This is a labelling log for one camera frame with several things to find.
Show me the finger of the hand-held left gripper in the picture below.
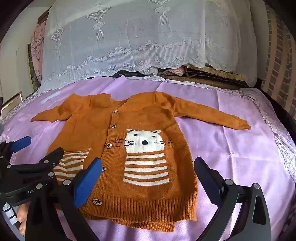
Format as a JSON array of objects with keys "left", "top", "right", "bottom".
[
  {"left": 0, "top": 136, "right": 32, "bottom": 168},
  {"left": 9, "top": 147, "right": 64, "bottom": 173}
]

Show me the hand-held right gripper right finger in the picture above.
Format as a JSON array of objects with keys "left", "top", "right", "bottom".
[{"left": 194, "top": 157, "right": 272, "bottom": 241}]

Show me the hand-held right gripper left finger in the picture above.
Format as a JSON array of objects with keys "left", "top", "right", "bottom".
[{"left": 25, "top": 158, "right": 103, "bottom": 241}]

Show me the orange knitted cat cardigan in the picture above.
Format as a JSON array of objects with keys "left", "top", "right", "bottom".
[{"left": 31, "top": 91, "right": 252, "bottom": 232}]

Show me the person's left hand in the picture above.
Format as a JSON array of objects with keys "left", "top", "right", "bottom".
[{"left": 17, "top": 203, "right": 30, "bottom": 237}]

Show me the purple bed sheet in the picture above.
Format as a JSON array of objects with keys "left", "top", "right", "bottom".
[{"left": 0, "top": 75, "right": 296, "bottom": 241}]

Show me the green patterned cloth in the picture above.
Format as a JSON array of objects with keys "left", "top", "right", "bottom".
[{"left": 28, "top": 44, "right": 41, "bottom": 93}]

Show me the pink floral cloth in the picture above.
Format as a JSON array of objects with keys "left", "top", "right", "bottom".
[{"left": 31, "top": 21, "right": 48, "bottom": 79}]

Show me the brown woven mat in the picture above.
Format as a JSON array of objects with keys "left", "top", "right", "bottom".
[{"left": 159, "top": 73, "right": 246, "bottom": 90}]

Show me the folded pastel bedding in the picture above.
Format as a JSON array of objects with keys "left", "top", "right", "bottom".
[{"left": 143, "top": 65, "right": 188, "bottom": 76}]

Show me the white lace cloth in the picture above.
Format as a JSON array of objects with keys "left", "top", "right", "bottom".
[{"left": 39, "top": 0, "right": 258, "bottom": 93}]

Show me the light wooden bed frame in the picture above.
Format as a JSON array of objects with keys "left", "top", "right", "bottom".
[{"left": 2, "top": 91, "right": 24, "bottom": 112}]

